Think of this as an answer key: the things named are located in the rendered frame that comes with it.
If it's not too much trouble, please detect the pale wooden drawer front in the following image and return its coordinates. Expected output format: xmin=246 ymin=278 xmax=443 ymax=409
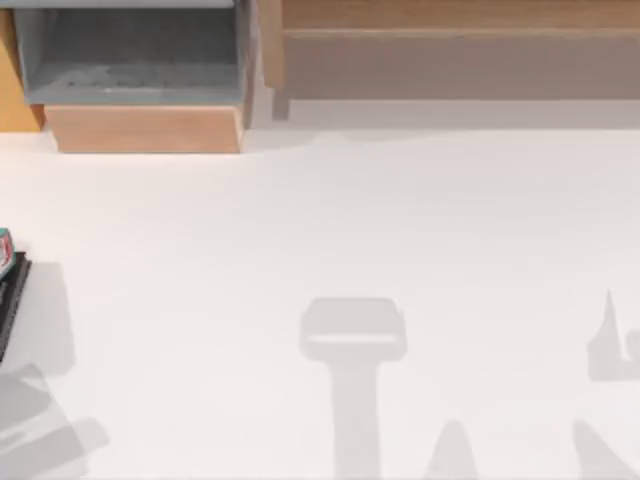
xmin=43 ymin=104 xmax=245 ymax=155

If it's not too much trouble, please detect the open wooden shelf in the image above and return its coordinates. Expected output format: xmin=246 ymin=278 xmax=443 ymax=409
xmin=256 ymin=0 xmax=640 ymax=122

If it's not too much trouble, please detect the grey pierced drawer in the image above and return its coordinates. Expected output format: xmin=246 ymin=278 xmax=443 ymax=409
xmin=12 ymin=0 xmax=259 ymax=132

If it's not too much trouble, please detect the teal and red box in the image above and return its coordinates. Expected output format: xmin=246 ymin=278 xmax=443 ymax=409
xmin=0 ymin=227 xmax=14 ymax=281

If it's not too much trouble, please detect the wooden cupboard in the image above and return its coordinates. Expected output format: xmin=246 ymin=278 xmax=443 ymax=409
xmin=0 ymin=8 xmax=47 ymax=135

